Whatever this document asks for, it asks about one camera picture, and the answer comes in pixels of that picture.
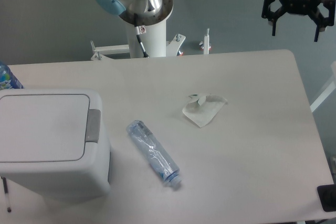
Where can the black device at table edge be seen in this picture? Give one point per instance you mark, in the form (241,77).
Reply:
(327,197)

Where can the crumpled white paper wrapper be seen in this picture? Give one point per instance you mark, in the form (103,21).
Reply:
(203,107)

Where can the blue labelled drink bottle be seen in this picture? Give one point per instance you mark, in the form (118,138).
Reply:
(8,79)

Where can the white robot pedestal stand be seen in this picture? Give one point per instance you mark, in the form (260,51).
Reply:
(143,42)

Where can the crushed clear plastic bottle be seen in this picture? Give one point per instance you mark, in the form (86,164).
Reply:
(156,155)

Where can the white push-button trash can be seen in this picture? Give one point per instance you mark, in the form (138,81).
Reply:
(54,142)

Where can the white frame at right edge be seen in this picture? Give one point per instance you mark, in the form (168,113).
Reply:
(325,91)

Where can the black white pen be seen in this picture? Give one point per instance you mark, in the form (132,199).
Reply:
(6,193)

